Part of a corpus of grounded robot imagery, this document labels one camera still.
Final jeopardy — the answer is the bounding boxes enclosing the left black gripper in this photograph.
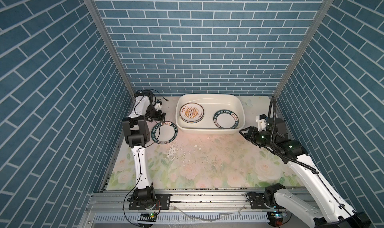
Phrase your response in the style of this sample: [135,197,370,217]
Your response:
[143,105,165,122]

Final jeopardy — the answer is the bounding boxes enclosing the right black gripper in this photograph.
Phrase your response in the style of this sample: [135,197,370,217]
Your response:
[238,125,276,149]

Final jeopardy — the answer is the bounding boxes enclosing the green rim text plate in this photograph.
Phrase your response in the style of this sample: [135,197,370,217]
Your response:
[213,109,239,130]
[151,122,178,145]

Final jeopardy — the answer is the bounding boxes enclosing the orange sunburst plate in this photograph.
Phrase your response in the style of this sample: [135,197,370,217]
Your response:
[181,116,204,124]
[180,102,205,118]

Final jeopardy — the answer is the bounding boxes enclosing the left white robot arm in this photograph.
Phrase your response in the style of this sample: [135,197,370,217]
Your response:
[122,89,166,210]

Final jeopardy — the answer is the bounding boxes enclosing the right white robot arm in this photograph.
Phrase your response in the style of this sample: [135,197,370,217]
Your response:
[240,127,371,228]

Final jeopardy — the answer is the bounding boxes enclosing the white plastic bin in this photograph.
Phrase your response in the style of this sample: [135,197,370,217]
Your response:
[176,94,245,135]

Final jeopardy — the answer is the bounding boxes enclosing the right green circuit board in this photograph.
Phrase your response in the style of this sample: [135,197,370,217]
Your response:
[267,212,284,227]

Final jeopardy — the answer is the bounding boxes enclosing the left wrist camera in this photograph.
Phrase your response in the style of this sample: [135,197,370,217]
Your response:
[154,98,169,110]

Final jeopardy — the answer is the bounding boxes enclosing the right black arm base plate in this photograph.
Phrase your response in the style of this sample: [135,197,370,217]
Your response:
[246,192,268,210]

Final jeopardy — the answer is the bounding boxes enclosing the white slotted cable duct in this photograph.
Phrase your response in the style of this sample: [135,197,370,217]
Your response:
[93,212,270,225]

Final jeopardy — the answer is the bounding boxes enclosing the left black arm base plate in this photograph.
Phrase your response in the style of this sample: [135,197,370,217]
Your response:
[129,194,171,212]

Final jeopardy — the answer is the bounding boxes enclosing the aluminium mounting rail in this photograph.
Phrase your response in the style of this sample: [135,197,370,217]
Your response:
[86,188,331,214]

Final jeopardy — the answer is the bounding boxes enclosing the left aluminium corner post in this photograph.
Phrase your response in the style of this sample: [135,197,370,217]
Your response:
[83,0,134,97]

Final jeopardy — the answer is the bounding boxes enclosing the aluminium corner post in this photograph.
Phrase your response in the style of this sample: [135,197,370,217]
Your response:
[83,0,134,97]
[272,0,334,99]

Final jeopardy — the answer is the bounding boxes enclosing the right aluminium corner post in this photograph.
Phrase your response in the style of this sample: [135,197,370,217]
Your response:
[272,0,334,99]

